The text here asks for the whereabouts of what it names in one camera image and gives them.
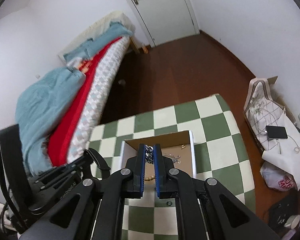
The white patterned cloth bag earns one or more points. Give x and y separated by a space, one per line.
260 110

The white plastic bag red print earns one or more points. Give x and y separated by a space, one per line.
276 178

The green white checkered tablecloth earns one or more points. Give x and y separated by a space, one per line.
201 137

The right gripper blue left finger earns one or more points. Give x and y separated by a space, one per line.
139 172

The light blue blanket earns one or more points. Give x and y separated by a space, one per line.
42 105

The grey white checkered quilt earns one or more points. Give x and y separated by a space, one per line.
105 73

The white door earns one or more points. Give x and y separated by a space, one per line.
164 21

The white cardboard box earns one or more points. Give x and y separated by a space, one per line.
183 159

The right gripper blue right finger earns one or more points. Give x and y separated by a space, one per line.
162 165

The black bag on floor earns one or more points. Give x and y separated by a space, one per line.
280 212

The cream pillow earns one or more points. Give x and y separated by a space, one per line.
97 29

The red bed sheet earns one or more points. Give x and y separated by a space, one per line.
59 140

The white tape roll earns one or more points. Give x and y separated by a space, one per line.
292 222

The black smartphone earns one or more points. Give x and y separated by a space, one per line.
276 132

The orange bottle on floor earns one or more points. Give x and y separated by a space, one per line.
145 50

